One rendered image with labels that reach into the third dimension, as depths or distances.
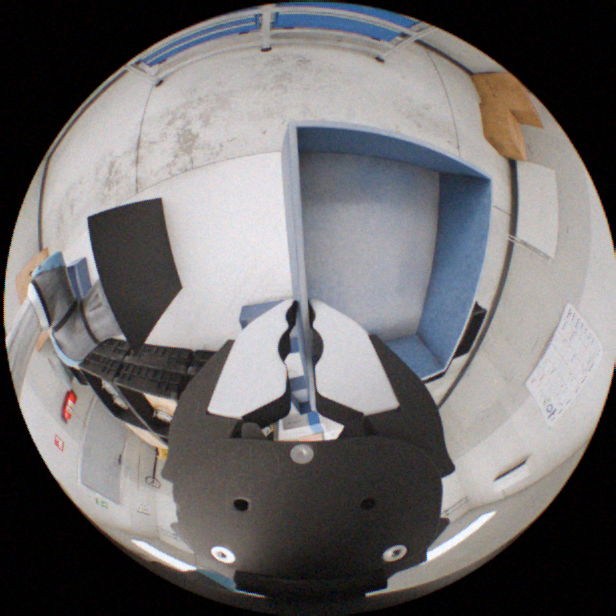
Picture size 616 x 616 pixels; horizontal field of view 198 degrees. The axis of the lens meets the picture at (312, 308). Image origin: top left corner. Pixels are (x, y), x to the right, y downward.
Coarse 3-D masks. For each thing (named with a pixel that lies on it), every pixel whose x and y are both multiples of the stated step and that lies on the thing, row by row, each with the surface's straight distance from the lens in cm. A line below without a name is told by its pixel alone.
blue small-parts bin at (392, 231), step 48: (288, 144) 9; (336, 144) 13; (384, 144) 13; (432, 144) 13; (288, 192) 11; (336, 192) 16; (384, 192) 18; (432, 192) 21; (480, 192) 19; (288, 240) 14; (336, 240) 17; (384, 240) 18; (432, 240) 22; (480, 240) 18; (336, 288) 18; (384, 288) 20; (432, 288) 23; (384, 336) 24; (432, 336) 24
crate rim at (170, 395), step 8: (120, 384) 77; (128, 384) 75; (136, 384) 73; (120, 392) 84; (144, 392) 70; (152, 392) 68; (160, 392) 66; (168, 392) 65; (128, 400) 87; (176, 400) 64
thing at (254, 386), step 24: (288, 312) 11; (240, 336) 10; (264, 336) 9; (288, 336) 10; (240, 360) 8; (264, 360) 8; (240, 384) 8; (264, 384) 7; (288, 384) 8; (216, 408) 7; (240, 408) 7; (264, 408) 7; (288, 408) 8; (264, 432) 10
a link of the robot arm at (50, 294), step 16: (32, 272) 53; (48, 272) 49; (64, 272) 52; (32, 288) 49; (48, 288) 48; (64, 288) 51; (32, 304) 49; (48, 304) 48; (64, 304) 50; (16, 320) 49; (32, 320) 48; (48, 320) 49; (16, 336) 48; (32, 336) 48; (16, 352) 47; (32, 352) 51; (16, 368) 47; (16, 384) 48
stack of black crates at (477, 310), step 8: (472, 312) 139; (480, 312) 146; (472, 320) 163; (480, 320) 158; (472, 328) 164; (464, 336) 171; (472, 336) 165; (464, 344) 173; (472, 344) 167; (456, 352) 164; (464, 352) 169
